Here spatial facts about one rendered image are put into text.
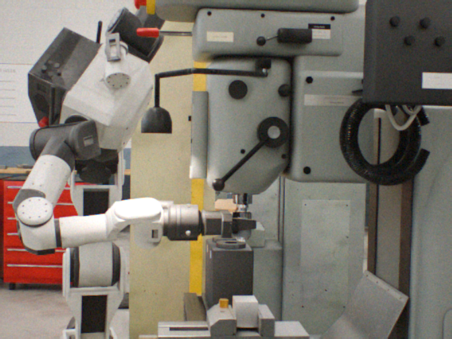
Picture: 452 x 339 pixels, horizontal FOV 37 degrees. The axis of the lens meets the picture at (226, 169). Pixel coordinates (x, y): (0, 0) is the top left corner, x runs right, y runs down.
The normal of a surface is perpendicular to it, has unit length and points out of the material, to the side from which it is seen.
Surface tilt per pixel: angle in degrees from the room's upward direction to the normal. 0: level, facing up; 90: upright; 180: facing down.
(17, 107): 90
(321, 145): 90
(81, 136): 84
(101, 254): 80
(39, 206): 44
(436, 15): 90
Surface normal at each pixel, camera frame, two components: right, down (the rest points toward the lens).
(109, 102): 0.24, -0.50
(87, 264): 0.27, -0.12
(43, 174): 0.11, -0.68
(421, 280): -0.77, 0.00
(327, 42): 0.11, 0.05
